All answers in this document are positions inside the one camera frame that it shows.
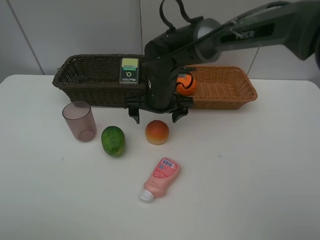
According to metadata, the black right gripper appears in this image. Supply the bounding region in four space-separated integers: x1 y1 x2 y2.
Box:
124 61 194 124

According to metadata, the orange mandarin fruit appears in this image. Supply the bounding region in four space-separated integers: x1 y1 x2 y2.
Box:
176 72 197 97

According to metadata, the dark green pump bottle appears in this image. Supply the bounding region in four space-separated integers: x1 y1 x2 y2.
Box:
119 57 140 85

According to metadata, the pink squeeze bottle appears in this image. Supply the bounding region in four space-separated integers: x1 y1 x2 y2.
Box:
139 157 181 203

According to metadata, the translucent purple plastic cup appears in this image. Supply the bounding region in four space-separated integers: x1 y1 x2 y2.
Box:
62 101 97 142

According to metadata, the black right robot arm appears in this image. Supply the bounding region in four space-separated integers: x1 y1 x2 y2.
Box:
124 0 320 122

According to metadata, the orange wicker basket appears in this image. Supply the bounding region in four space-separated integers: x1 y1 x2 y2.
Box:
188 65 258 110

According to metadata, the dark brown wicker basket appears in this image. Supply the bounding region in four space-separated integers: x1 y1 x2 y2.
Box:
52 54 148 108

